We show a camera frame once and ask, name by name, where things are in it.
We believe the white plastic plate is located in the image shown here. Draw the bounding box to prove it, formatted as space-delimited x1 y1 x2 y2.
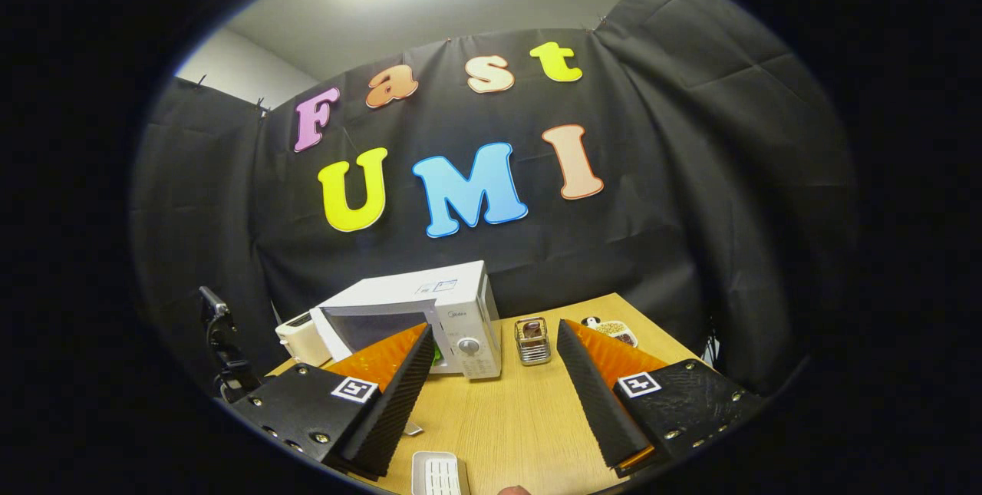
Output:
412 450 462 495

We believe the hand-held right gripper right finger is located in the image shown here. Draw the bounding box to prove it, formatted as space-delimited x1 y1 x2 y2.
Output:
556 318 764 478

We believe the white toaster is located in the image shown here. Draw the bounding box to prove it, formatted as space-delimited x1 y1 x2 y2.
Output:
275 311 332 368

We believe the white divided seasoning dish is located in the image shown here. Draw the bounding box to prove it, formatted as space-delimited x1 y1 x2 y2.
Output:
581 316 638 348

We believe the metal utensil holder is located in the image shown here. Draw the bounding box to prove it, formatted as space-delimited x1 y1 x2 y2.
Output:
514 317 552 367

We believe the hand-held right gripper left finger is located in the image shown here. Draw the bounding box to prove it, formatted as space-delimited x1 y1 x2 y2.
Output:
230 324 436 478

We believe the black backdrop cloth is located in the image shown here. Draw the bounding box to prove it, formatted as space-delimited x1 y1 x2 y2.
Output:
130 0 856 396

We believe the white microwave oven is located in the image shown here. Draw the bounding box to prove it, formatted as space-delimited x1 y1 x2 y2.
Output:
311 261 503 381

